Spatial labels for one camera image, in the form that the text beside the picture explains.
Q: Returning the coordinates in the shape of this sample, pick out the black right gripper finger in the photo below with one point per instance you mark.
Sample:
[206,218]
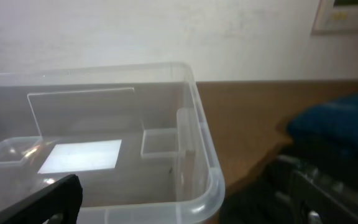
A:
[59,202]

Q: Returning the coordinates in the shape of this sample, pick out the black garment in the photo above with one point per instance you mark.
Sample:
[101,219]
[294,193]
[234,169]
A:
[308,181]

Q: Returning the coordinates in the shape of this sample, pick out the dark teal garment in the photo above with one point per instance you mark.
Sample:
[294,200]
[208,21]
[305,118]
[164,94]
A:
[335,120]

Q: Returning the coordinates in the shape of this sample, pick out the white label in bin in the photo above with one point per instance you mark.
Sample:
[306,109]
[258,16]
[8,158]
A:
[84,156]

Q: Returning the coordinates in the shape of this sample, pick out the clear plastic storage bin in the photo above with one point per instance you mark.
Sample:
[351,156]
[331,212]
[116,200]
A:
[167,169]

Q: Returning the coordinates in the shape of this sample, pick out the framed picture on wall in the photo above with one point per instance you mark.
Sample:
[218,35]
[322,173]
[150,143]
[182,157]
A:
[336,17]

